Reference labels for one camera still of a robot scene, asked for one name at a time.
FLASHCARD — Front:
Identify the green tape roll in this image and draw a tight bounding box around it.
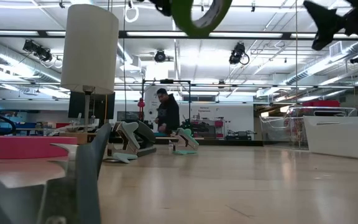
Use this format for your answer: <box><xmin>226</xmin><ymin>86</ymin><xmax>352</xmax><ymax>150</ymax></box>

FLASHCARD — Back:
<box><xmin>170</xmin><ymin>0</ymin><xmax>233</xmax><ymax>39</ymax></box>

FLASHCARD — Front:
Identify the teal staple remover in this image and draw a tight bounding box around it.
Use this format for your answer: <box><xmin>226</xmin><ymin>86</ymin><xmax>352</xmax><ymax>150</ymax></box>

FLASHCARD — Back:
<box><xmin>172</xmin><ymin>127</ymin><xmax>200</xmax><ymax>156</ymax></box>

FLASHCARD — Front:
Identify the pink tape roll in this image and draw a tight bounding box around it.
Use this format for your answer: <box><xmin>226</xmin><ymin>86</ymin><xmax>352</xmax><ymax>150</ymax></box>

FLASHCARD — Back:
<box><xmin>0</xmin><ymin>136</ymin><xmax>78</xmax><ymax>160</ymax></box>

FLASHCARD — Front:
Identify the clear plastic tape bin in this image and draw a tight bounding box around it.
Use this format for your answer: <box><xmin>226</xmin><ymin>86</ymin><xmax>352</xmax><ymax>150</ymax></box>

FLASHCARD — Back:
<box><xmin>259</xmin><ymin>106</ymin><xmax>357</xmax><ymax>151</ymax></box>

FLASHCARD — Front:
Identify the red box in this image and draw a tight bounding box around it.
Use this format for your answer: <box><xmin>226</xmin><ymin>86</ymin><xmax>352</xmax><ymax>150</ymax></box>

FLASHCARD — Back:
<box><xmin>303</xmin><ymin>100</ymin><xmax>341</xmax><ymax>108</ymax></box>

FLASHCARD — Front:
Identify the white shade wooden base lamp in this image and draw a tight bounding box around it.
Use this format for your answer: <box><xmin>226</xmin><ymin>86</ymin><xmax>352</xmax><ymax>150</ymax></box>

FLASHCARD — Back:
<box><xmin>59</xmin><ymin>3</ymin><xmax>120</xmax><ymax>144</ymax></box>

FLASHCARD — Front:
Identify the red hanging object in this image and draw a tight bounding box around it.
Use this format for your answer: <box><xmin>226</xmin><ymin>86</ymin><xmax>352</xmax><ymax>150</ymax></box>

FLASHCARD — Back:
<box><xmin>137</xmin><ymin>97</ymin><xmax>146</xmax><ymax>121</ymax></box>

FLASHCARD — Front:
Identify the person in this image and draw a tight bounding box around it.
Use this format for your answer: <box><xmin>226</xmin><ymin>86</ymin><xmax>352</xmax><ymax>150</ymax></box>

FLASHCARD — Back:
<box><xmin>154</xmin><ymin>88</ymin><xmax>181</xmax><ymax>136</ymax></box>

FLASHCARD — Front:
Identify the white plastic tray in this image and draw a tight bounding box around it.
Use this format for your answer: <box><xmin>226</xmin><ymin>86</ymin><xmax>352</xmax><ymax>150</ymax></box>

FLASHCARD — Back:
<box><xmin>303</xmin><ymin>103</ymin><xmax>358</xmax><ymax>162</ymax></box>

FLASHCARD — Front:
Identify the shelf with red bins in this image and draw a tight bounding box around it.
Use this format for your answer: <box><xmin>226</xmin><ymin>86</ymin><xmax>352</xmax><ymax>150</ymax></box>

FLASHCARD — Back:
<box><xmin>191</xmin><ymin>114</ymin><xmax>225</xmax><ymax>139</ymax></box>

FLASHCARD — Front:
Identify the black monitor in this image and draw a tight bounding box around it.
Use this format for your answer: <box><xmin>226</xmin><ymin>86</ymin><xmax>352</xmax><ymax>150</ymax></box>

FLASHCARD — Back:
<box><xmin>68</xmin><ymin>91</ymin><xmax>116</xmax><ymax>121</ymax></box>

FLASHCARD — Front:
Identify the black equipment on bench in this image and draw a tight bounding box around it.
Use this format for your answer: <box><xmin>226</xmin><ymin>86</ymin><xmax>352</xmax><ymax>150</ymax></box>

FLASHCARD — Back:
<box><xmin>225</xmin><ymin>129</ymin><xmax>257</xmax><ymax>141</ymax></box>

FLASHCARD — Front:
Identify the silver ceiling air duct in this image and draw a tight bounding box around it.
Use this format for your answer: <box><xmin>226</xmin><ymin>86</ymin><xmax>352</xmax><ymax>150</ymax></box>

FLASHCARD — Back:
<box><xmin>0</xmin><ymin>37</ymin><xmax>62</xmax><ymax>83</ymax></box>
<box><xmin>286</xmin><ymin>40</ymin><xmax>358</xmax><ymax>86</ymax></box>

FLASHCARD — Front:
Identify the black aluminium table frame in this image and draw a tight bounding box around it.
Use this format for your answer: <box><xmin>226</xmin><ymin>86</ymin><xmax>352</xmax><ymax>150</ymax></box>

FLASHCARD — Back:
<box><xmin>106</xmin><ymin>136</ymin><xmax>264</xmax><ymax>147</ymax></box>

